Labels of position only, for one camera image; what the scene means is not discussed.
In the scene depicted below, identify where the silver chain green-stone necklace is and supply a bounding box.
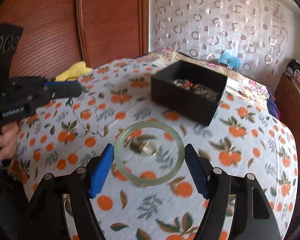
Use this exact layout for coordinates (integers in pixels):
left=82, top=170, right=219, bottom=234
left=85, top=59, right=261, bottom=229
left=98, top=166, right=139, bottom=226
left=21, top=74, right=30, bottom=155
left=65, top=87, right=104, bottom=138

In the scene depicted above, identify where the black square jewelry box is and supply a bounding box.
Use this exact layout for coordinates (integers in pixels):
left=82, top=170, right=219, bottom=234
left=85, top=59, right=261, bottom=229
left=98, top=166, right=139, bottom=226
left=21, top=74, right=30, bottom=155
left=151, top=60, right=228, bottom=126

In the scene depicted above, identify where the white pearl necklace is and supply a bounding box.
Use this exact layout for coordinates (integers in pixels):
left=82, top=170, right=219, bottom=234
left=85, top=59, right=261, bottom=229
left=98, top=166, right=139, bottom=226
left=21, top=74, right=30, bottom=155
left=172, top=78, right=220, bottom=102

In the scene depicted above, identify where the person's left hand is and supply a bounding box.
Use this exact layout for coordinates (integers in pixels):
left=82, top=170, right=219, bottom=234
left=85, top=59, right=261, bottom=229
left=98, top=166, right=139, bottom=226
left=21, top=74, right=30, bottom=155
left=0, top=122, right=19, bottom=161

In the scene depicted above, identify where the yellow plush toy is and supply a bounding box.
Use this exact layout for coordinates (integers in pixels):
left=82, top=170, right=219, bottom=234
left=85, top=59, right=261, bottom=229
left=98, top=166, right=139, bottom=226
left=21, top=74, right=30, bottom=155
left=55, top=61, right=93, bottom=82

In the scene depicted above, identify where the pale green jade bangle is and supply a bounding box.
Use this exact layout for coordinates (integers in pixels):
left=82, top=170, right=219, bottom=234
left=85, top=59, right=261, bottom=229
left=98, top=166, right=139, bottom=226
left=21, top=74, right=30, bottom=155
left=114, top=121, right=185, bottom=186

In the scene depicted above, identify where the gold flower brooch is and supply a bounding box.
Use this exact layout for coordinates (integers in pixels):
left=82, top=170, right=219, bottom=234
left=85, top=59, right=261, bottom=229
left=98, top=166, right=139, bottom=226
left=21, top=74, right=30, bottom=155
left=130, top=140, right=159, bottom=156

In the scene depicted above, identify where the orange-print white bedsheet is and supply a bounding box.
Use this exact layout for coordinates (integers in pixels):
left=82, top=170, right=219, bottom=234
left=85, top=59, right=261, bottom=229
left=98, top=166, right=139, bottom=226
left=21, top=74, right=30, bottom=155
left=10, top=59, right=298, bottom=239

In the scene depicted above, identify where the red-brown wooden wardrobe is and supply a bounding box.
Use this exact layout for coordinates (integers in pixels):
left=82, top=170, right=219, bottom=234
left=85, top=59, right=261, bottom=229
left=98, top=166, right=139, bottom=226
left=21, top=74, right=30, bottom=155
left=0, top=0, right=149, bottom=77

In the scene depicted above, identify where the brown wooden cabinet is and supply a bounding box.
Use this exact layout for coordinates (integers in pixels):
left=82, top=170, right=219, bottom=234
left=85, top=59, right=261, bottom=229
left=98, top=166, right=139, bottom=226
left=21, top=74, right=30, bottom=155
left=275, top=74, right=300, bottom=172

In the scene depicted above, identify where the blue fluffy item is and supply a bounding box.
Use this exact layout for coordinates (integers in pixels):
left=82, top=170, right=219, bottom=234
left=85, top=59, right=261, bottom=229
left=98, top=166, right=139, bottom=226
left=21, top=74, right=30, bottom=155
left=217, top=51, right=241, bottom=71

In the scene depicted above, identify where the clutter pile on cabinet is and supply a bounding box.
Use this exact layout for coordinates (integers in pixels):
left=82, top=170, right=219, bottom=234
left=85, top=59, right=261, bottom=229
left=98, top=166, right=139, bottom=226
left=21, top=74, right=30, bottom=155
left=285, top=59, right=300, bottom=91

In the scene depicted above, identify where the circle-pattern sheer curtain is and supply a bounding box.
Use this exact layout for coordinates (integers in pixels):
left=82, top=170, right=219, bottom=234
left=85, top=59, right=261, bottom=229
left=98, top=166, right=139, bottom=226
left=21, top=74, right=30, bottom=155
left=149, top=0, right=300, bottom=80

